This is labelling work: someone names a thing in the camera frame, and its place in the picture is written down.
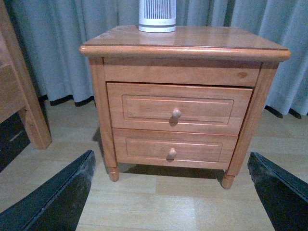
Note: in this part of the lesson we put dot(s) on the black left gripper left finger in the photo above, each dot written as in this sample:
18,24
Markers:
57,204

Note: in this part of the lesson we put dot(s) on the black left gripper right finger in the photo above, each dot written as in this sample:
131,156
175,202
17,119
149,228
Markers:
283,195

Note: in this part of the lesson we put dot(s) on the wooden drawer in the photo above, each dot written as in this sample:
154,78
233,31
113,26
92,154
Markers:
173,149
210,110

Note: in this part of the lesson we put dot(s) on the wooden nightstand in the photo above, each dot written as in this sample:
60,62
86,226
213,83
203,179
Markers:
190,56

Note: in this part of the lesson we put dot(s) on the grey curtain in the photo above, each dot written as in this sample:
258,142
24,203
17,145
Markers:
50,33

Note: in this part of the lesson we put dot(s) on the white cylindrical air purifier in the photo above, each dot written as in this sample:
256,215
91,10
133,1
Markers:
157,16

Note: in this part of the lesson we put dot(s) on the wooden bed frame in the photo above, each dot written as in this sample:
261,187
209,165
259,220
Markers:
17,94

